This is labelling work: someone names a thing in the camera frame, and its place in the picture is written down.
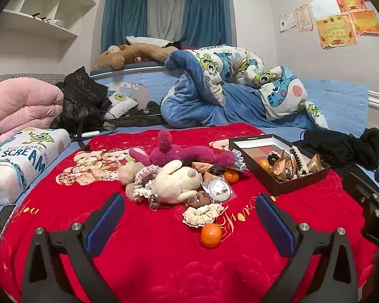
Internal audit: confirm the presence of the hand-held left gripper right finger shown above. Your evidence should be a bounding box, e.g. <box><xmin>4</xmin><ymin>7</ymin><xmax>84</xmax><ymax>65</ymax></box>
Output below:
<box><xmin>255</xmin><ymin>192</ymin><xmax>359</xmax><ymax>303</ymax></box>

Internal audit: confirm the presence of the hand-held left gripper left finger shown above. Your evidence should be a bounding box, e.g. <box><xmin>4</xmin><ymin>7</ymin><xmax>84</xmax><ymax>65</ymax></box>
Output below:
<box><xmin>20</xmin><ymin>192</ymin><xmax>126</xmax><ymax>303</ymax></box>

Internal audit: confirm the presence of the black cardboard box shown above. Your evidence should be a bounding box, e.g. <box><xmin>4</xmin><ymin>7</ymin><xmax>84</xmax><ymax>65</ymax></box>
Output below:
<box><xmin>229</xmin><ymin>134</ymin><xmax>331</xmax><ymax>197</ymax></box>

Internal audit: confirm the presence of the black clothing pile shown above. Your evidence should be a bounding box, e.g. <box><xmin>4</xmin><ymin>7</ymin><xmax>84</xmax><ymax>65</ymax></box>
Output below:
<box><xmin>300</xmin><ymin>128</ymin><xmax>379</xmax><ymax>171</ymax></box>

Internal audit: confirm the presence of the tan fluffy pompom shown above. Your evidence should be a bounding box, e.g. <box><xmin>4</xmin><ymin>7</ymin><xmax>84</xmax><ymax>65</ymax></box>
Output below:
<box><xmin>117</xmin><ymin>161</ymin><xmax>144</xmax><ymax>185</ymax></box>

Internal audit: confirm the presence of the pink and white scrunchie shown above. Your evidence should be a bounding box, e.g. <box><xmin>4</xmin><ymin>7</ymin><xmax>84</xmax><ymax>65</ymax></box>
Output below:
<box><xmin>125</xmin><ymin>165</ymin><xmax>160</xmax><ymax>203</ymax></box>

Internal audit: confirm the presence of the round badge in clear wrap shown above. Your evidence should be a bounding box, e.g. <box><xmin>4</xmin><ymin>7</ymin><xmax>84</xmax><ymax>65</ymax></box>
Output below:
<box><xmin>200</xmin><ymin>178</ymin><xmax>237</xmax><ymax>203</ymax></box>

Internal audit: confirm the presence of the red printed blanket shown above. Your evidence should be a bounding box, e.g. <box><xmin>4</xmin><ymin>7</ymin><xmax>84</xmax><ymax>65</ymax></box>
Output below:
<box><xmin>0</xmin><ymin>122</ymin><xmax>379</xmax><ymax>303</ymax></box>

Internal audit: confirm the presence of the blue and white scrunchie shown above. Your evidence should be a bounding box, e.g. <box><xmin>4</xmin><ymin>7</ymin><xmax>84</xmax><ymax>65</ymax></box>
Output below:
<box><xmin>232</xmin><ymin>150</ymin><xmax>248</xmax><ymax>171</ymax></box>

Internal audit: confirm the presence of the dark foil wrapper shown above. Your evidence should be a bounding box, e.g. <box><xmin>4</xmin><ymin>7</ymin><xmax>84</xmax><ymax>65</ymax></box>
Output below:
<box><xmin>210</xmin><ymin>164</ymin><xmax>231</xmax><ymax>177</ymax></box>

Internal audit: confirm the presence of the brown bear face charm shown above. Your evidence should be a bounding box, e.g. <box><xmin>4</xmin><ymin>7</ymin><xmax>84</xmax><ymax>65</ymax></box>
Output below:
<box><xmin>185</xmin><ymin>191</ymin><xmax>213</xmax><ymax>209</ymax></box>

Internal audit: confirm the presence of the cream plush toy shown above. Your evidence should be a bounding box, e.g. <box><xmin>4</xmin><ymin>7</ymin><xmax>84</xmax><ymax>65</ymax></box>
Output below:
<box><xmin>152</xmin><ymin>160</ymin><xmax>203</xmax><ymax>204</ymax></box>

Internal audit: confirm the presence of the cream white scrunchie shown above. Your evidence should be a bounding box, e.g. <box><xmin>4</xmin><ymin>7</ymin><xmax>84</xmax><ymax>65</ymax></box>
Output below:
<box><xmin>182</xmin><ymin>203</ymin><xmax>225</xmax><ymax>228</ymax></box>

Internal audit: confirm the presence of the white slim wand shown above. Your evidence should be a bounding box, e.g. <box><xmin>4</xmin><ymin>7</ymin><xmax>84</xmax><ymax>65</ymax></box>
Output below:
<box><xmin>73</xmin><ymin>130</ymin><xmax>101</xmax><ymax>139</ymax></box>

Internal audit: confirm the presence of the blue bed sheet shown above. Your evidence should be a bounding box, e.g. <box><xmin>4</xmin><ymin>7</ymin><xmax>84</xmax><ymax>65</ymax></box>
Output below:
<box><xmin>0</xmin><ymin>77</ymin><xmax>379</xmax><ymax>247</ymax></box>

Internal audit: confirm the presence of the pink plush bear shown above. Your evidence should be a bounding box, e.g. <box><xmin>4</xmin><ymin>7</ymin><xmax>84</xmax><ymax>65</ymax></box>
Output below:
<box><xmin>128</xmin><ymin>130</ymin><xmax>236</xmax><ymax>167</ymax></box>

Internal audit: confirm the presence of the smartphone in white case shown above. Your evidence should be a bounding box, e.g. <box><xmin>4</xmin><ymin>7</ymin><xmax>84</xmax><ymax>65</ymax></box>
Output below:
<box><xmin>0</xmin><ymin>204</ymin><xmax>18</xmax><ymax>245</ymax></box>

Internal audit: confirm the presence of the white cartoon print pillow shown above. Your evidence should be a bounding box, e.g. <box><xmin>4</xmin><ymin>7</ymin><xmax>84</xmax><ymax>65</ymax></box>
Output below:
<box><xmin>0</xmin><ymin>128</ymin><xmax>72</xmax><ymax>206</ymax></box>

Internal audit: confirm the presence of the dark clothes heap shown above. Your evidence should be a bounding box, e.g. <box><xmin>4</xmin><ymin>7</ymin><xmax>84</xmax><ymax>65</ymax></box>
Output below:
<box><xmin>114</xmin><ymin>101</ymin><xmax>169</xmax><ymax>128</ymax></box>

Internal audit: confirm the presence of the small cartoon print cushion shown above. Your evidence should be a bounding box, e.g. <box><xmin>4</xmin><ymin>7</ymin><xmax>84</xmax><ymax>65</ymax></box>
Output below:
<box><xmin>106</xmin><ymin>82</ymin><xmax>139</xmax><ymax>120</ymax></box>

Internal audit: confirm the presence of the blue cartoon print comforter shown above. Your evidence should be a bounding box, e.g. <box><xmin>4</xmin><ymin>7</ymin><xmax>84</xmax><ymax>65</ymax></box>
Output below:
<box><xmin>160</xmin><ymin>46</ymin><xmax>330</xmax><ymax>130</ymax></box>

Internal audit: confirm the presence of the black plastic bag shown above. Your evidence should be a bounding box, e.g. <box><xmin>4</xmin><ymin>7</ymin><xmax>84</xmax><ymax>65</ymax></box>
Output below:
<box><xmin>51</xmin><ymin>66</ymin><xmax>112</xmax><ymax>133</ymax></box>

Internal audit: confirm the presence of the blue padded headboard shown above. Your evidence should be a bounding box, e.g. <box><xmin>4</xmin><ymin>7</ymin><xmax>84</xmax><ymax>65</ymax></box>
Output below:
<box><xmin>90</xmin><ymin>63</ymin><xmax>177</xmax><ymax>108</ymax></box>

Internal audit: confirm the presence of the pink quilt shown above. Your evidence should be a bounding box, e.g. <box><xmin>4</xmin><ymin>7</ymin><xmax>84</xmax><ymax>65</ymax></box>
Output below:
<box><xmin>0</xmin><ymin>78</ymin><xmax>64</xmax><ymax>141</ymax></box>

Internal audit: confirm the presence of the grey checked cushion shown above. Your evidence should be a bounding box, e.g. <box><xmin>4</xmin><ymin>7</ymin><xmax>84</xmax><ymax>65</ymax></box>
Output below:
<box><xmin>0</xmin><ymin>73</ymin><xmax>65</xmax><ymax>89</ymax></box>

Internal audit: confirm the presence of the brown plush dog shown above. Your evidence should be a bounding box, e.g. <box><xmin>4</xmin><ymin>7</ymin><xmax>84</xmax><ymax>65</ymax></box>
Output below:
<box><xmin>93</xmin><ymin>42</ymin><xmax>180</xmax><ymax>70</ymax></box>

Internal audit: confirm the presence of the white plush toy on ledge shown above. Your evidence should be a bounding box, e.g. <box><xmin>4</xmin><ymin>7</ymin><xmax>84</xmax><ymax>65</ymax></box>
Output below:
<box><xmin>125</xmin><ymin>35</ymin><xmax>177</xmax><ymax>48</ymax></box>

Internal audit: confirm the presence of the blue curtain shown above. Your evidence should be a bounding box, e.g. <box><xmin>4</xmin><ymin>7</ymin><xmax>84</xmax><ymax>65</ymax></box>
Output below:
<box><xmin>180</xmin><ymin>0</ymin><xmax>234</xmax><ymax>48</ymax></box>
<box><xmin>101</xmin><ymin>0</ymin><xmax>149</xmax><ymax>53</ymax></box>

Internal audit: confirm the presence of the grey curtain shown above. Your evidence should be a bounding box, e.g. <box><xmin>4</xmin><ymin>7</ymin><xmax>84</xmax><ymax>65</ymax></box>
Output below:
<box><xmin>145</xmin><ymin>0</ymin><xmax>190</xmax><ymax>40</ymax></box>

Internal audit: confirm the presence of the large orange wall certificate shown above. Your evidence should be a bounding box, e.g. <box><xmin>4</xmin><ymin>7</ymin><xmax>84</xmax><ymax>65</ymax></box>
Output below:
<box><xmin>316</xmin><ymin>13</ymin><xmax>358</xmax><ymax>49</ymax></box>

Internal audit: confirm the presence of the small orange wall certificate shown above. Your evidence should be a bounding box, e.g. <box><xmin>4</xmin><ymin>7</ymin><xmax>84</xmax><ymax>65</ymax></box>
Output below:
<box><xmin>350</xmin><ymin>9</ymin><xmax>379</xmax><ymax>36</ymax></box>

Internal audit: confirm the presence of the pale pink wall certificate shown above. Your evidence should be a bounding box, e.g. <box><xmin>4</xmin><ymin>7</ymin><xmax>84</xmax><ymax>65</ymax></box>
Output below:
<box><xmin>295</xmin><ymin>4</ymin><xmax>313</xmax><ymax>32</ymax></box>

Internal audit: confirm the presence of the small white wall certificate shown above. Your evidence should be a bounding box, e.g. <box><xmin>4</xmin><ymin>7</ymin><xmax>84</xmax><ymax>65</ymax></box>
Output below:
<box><xmin>278</xmin><ymin>11</ymin><xmax>298</xmax><ymax>34</ymax></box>

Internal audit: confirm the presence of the large white wall certificate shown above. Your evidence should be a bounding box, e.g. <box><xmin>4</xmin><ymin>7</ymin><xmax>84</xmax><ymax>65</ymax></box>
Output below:
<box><xmin>310</xmin><ymin>0</ymin><xmax>340</xmax><ymax>19</ymax></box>

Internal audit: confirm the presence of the white wall shelf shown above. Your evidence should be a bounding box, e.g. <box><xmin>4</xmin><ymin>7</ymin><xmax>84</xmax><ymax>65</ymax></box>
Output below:
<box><xmin>2</xmin><ymin>0</ymin><xmax>109</xmax><ymax>41</ymax></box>

